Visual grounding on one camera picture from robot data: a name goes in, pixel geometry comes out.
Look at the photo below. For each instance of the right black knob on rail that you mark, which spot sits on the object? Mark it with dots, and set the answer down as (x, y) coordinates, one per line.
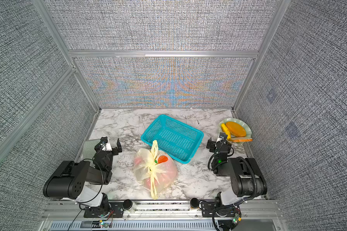
(194, 204)

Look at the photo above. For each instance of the orange toast slice toy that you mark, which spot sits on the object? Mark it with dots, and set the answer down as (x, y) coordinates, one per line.
(241, 139)

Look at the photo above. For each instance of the aluminium front rail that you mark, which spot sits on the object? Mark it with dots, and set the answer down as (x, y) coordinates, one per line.
(166, 215)

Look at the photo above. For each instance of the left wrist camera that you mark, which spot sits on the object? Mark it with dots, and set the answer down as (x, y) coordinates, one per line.
(107, 147)

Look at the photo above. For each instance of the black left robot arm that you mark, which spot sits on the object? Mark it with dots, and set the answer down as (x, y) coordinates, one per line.
(68, 180)

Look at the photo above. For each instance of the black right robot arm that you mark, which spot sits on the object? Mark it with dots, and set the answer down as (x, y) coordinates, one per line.
(246, 179)

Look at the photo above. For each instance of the teal plastic basket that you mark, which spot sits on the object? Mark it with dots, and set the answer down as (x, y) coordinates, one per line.
(179, 140)

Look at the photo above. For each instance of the green waffle cloth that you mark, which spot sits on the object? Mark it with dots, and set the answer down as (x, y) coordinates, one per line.
(88, 150)

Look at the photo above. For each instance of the round orange bread toy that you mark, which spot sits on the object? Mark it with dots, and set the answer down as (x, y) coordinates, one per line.
(235, 129)

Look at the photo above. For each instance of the yellow banana toy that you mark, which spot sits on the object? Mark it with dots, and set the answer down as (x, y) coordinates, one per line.
(226, 131)

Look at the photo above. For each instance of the light green scalloped plate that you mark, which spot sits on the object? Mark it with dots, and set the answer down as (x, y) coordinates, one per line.
(243, 124)

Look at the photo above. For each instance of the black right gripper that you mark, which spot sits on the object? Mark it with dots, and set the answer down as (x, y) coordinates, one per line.
(220, 145)

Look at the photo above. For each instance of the translucent yellowish plastic bag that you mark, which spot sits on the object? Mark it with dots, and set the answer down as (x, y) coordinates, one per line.
(154, 169)

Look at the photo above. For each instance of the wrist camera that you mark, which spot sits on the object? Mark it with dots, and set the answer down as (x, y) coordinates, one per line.
(107, 147)
(221, 137)

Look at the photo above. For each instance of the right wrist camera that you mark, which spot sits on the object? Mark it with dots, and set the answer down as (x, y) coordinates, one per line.
(221, 137)

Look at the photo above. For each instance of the left black knob on rail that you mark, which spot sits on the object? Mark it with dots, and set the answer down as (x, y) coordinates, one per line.
(129, 205)

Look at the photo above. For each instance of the black knob on rail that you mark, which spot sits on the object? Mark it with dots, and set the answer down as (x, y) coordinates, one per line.
(129, 205)
(194, 204)

